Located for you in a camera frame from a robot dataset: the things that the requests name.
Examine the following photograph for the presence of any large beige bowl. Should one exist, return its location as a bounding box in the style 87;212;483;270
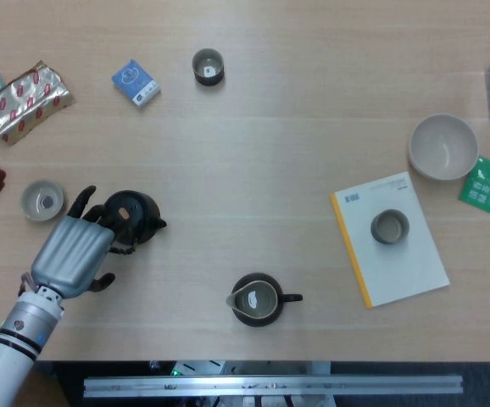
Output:
408;113;481;182

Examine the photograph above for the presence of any gold foil bag red print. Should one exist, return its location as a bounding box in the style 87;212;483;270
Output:
0;60;76;147

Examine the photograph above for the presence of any blue tea bag packet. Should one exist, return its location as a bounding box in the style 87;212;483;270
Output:
111;59;162;108

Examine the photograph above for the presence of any white notebook yellow spine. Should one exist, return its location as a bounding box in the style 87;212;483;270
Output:
329;170;451;309

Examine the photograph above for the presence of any small grey shallow cup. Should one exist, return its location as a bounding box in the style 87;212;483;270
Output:
19;179;65;223

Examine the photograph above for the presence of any aluminium rail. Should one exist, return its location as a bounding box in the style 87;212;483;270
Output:
83;374;465;399

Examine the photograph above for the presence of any dark cylindrical teacup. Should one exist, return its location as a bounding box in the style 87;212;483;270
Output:
191;47;226;86
370;209;411;246

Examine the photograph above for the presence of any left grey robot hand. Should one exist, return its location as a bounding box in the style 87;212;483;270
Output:
30;185;117;300

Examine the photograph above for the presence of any green tea sachet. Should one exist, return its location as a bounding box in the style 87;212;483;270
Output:
458;156;490;222

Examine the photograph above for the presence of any black teapot kettle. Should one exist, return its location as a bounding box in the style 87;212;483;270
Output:
96;190;169;257

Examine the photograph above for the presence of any brown stool seat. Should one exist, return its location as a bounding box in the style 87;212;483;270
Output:
26;362;70;407

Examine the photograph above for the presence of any dark pitcher with handle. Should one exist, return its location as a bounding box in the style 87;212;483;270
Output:
226;272;303;328

